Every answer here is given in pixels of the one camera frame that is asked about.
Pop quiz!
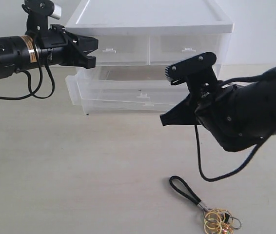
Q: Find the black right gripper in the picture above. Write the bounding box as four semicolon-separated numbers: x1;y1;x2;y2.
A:
160;84;248;137

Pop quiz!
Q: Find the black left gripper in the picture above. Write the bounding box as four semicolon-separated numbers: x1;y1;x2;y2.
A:
38;24;99;69

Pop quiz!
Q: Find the keychain with gold rings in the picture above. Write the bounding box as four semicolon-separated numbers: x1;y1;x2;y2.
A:
169;175;242;234

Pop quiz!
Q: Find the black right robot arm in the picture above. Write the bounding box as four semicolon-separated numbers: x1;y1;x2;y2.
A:
160;67;276;152

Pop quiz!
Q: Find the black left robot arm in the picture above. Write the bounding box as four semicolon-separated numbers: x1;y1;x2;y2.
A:
0;24;99;79

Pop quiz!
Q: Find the clear top left drawer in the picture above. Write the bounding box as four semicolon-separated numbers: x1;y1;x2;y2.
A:
91;36;149;66

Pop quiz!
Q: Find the white plastic drawer cabinet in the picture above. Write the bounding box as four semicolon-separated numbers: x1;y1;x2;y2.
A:
65;0;234;116

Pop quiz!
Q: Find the clear top right drawer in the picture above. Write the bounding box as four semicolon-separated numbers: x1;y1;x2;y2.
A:
149;34;230;65

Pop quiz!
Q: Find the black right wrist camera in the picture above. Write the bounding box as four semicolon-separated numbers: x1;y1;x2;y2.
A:
165;52;218;97

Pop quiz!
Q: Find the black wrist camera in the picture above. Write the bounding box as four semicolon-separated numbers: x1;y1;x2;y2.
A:
165;52;218;97
21;0;62;33

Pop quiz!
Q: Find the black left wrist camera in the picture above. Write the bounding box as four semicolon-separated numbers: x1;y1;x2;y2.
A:
21;0;62;33

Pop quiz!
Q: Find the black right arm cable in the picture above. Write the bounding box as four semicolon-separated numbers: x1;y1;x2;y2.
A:
194;73;276;182

